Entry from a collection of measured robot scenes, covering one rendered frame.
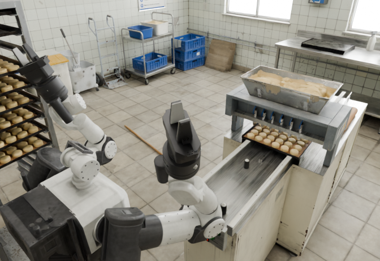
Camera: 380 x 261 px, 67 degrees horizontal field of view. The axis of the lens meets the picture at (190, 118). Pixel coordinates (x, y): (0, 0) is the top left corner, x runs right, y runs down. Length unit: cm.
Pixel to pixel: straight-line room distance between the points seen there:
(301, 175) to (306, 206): 24
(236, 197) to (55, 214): 103
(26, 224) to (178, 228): 41
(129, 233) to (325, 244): 211
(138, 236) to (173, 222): 12
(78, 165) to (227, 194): 100
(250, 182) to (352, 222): 141
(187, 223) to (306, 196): 129
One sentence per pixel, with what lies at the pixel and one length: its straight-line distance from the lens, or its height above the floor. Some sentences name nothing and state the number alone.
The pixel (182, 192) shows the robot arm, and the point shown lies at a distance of 73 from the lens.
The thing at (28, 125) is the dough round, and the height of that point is 115.
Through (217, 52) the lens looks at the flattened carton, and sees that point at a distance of 606.
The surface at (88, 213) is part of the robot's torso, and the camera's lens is 87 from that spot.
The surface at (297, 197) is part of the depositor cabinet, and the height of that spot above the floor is 59.
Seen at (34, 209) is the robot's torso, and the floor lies 138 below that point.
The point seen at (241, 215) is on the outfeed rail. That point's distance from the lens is 149.
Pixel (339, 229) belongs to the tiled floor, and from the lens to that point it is 288.
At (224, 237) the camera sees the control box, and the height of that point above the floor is 80.
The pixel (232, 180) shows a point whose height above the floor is 84.
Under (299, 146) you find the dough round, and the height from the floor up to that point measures 92.
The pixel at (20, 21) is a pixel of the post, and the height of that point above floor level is 173.
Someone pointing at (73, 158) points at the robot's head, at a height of 149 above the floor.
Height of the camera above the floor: 198
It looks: 29 degrees down
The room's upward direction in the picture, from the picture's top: straight up
